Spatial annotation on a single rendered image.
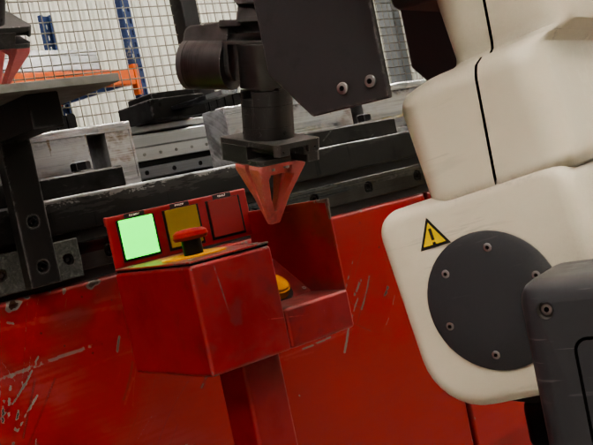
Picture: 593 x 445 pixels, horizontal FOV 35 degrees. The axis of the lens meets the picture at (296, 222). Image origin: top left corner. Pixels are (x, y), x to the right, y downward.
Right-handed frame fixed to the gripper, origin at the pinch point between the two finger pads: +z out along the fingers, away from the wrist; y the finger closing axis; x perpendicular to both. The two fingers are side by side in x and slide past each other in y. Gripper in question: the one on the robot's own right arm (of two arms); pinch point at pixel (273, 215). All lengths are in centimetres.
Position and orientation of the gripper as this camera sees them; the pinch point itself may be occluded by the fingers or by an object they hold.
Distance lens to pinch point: 108.6
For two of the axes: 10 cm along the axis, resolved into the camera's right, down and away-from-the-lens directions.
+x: -7.5, 2.0, -6.3
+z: 0.5, 9.7, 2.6
